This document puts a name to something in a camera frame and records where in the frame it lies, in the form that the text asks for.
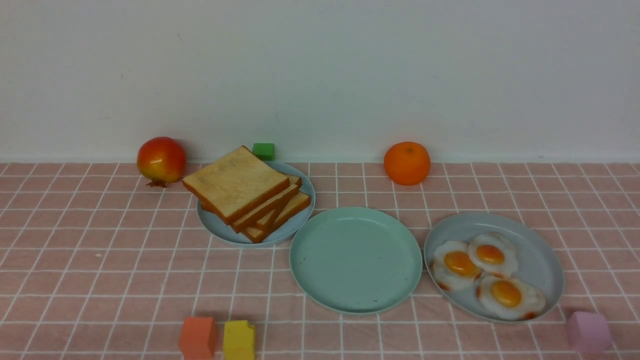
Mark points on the yellow block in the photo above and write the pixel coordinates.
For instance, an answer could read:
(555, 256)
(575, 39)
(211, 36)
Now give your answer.
(239, 340)

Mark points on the orange block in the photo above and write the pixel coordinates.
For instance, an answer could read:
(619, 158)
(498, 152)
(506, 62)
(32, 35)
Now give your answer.
(198, 338)

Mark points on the pink checked tablecloth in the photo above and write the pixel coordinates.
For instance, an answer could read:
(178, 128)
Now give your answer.
(96, 265)

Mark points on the orange fruit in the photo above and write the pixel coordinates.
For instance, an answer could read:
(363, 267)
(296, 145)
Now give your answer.
(407, 163)

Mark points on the teal centre plate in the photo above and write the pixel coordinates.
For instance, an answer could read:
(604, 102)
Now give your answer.
(356, 260)

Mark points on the grey-blue egg plate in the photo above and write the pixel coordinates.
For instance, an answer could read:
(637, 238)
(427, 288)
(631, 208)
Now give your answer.
(539, 266)

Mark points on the fried egg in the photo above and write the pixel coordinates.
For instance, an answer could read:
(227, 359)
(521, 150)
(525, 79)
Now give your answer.
(494, 253)
(451, 266)
(510, 299)

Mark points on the red yellow pomegranate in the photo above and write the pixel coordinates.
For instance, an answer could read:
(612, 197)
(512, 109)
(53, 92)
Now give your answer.
(162, 160)

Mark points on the green block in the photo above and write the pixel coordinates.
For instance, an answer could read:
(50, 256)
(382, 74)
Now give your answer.
(264, 151)

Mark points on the pink block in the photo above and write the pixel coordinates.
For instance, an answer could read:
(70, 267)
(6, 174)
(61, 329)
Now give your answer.
(588, 332)

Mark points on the blue bread plate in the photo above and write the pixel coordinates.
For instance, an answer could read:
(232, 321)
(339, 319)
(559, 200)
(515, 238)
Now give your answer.
(226, 234)

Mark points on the toast slice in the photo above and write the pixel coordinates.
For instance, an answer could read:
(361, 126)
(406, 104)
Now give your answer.
(257, 208)
(296, 204)
(236, 184)
(266, 222)

